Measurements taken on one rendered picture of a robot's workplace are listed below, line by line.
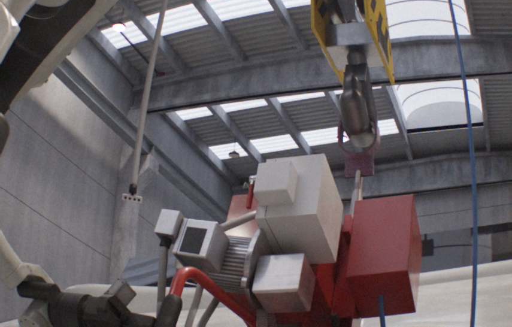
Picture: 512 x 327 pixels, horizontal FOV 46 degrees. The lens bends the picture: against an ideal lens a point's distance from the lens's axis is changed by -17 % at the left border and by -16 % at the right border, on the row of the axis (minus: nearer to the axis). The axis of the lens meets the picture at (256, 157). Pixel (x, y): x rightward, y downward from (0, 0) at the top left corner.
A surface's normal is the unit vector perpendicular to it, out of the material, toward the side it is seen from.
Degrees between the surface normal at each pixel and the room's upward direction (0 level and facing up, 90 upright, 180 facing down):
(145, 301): 90
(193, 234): 80
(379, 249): 73
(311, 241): 163
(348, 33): 90
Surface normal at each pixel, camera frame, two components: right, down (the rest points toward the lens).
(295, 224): -0.16, 0.75
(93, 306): -0.32, -0.65
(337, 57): -0.06, 0.91
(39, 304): -0.23, -0.88
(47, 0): 0.24, 0.87
